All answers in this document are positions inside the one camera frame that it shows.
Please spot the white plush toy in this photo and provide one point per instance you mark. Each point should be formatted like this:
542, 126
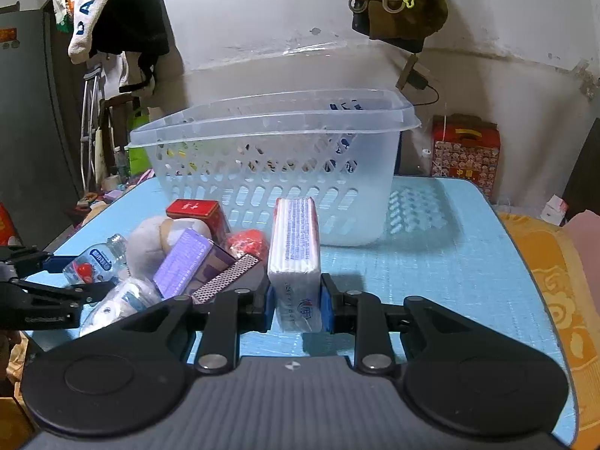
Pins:
150, 243

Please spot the white tissue pack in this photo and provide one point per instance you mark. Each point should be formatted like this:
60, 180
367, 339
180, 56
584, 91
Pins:
293, 265

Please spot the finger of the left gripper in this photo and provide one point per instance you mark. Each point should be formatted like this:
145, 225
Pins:
21, 262
31, 305

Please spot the pink cloth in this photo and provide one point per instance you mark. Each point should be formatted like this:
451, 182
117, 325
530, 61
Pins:
584, 231

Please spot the red wrapped ball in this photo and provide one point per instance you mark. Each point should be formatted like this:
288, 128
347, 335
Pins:
250, 241

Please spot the orange patterned blanket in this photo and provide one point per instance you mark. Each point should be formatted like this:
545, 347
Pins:
552, 257

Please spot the clear plastic packet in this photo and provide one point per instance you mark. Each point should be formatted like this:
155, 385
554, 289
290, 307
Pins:
131, 296

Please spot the dotted dark box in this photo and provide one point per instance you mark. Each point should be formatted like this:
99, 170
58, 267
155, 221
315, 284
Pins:
224, 280

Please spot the dark wooden board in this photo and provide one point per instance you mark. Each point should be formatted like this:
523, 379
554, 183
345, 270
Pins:
583, 188

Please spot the grey cabinet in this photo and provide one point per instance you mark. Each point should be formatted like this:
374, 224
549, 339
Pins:
37, 183

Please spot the translucent plastic basket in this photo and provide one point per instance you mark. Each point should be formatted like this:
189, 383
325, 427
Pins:
338, 147

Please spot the small white box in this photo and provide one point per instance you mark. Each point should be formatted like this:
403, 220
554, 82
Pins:
554, 211

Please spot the black hanging garment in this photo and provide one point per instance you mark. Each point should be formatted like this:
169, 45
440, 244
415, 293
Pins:
135, 31

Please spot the brown hanging bag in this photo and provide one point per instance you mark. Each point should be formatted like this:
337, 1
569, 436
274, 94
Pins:
395, 23

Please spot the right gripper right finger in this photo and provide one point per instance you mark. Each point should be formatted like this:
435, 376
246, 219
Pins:
359, 314

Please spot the purple box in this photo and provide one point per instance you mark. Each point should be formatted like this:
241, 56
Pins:
193, 262

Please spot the small plastic bottle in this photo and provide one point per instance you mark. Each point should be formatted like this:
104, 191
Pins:
99, 263

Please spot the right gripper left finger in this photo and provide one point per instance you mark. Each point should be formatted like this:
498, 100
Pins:
248, 307

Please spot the black wall charger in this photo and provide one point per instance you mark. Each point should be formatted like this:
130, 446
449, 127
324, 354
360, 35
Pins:
410, 75

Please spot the red patterned gift box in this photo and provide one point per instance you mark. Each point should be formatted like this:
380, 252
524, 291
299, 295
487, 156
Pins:
466, 147

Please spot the green shopping bag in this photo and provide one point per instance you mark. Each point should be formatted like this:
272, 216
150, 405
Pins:
138, 161

